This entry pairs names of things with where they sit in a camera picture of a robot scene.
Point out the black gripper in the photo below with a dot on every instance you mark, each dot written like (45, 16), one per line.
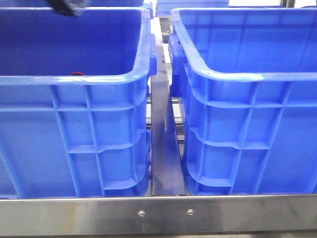
(68, 7)

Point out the blue bin back left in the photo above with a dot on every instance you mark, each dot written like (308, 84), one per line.
(44, 3)

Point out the blue crate back centre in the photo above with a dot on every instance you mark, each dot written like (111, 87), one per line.
(163, 7)

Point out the large blue bin left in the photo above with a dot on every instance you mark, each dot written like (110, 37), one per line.
(64, 136)

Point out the large blue bin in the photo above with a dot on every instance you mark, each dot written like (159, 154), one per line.
(64, 136)
(249, 99)

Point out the large blue bin right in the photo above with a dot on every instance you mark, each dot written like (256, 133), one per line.
(249, 99)

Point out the steel divider rail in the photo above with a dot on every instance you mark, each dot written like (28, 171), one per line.
(167, 176)

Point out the steel front rail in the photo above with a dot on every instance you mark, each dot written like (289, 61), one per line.
(158, 215)

